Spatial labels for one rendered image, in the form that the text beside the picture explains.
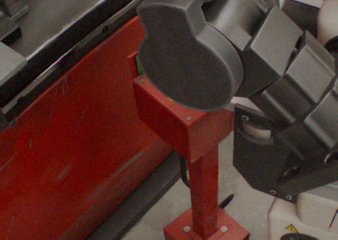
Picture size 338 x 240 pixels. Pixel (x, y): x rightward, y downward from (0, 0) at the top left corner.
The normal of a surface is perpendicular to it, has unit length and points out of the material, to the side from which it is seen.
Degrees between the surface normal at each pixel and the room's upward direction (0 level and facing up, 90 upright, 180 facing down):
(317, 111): 59
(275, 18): 37
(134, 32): 90
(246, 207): 0
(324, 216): 90
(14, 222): 90
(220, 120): 90
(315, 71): 41
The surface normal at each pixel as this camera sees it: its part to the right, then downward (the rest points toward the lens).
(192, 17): 0.83, 0.15
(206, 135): 0.66, 0.55
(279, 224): -0.47, 0.71
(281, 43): 0.47, -0.31
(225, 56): 0.65, -0.12
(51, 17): -0.07, -0.63
